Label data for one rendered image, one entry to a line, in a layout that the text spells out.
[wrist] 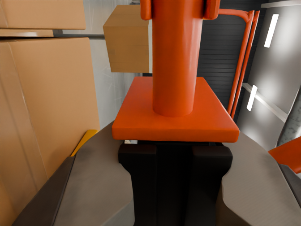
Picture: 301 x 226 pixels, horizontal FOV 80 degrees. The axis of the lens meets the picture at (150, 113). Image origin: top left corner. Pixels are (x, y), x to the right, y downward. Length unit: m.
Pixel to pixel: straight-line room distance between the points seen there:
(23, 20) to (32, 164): 0.13
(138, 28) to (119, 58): 0.31
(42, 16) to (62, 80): 0.07
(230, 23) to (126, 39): 9.83
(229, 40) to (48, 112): 11.08
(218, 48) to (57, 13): 10.96
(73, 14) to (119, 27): 1.23
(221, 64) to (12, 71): 11.26
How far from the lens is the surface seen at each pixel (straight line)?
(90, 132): 0.31
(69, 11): 0.30
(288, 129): 6.56
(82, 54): 0.32
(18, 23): 0.21
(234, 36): 11.31
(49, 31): 1.04
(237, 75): 8.54
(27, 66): 0.21
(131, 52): 1.59
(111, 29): 1.55
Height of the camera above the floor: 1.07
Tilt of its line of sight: 3 degrees down
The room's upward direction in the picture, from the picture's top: 92 degrees clockwise
